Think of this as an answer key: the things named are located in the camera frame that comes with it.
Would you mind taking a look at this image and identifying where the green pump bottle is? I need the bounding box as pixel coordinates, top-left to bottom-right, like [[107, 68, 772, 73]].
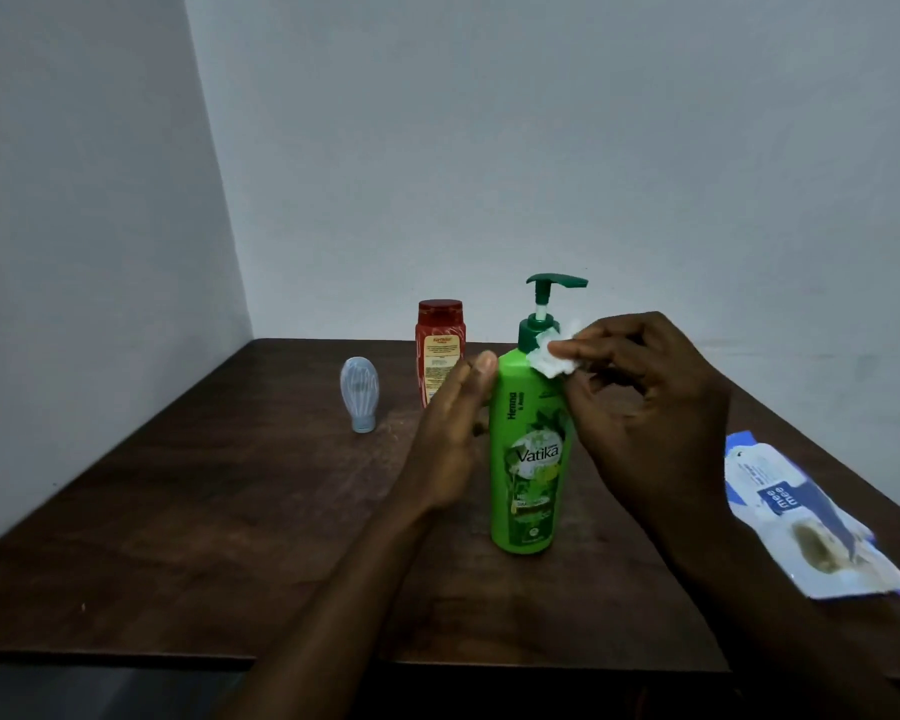
[[489, 273, 590, 556]]

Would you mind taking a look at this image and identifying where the person's left forearm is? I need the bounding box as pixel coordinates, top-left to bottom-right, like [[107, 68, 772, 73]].
[[211, 496, 451, 720]]

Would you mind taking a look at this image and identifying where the red bottle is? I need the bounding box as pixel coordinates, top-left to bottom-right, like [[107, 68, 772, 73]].
[[414, 298, 468, 409]]

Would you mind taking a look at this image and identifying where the white blue wipes packet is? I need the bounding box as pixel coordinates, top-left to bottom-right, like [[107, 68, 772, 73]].
[[723, 430, 900, 601]]

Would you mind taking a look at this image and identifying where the person's right hand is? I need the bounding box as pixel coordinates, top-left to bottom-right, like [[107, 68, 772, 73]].
[[547, 312, 735, 550]]

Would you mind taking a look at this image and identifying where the person's right forearm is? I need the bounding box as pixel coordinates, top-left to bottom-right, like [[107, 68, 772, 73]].
[[648, 517, 900, 720]]

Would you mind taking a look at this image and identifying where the white wet wipe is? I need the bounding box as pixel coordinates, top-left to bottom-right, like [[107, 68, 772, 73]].
[[526, 319, 582, 380]]

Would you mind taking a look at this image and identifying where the person's left hand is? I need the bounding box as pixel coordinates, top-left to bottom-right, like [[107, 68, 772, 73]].
[[396, 350, 499, 515]]

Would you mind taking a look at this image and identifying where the pale blue tube bottle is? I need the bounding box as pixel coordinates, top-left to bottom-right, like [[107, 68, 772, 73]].
[[339, 356, 381, 435]]

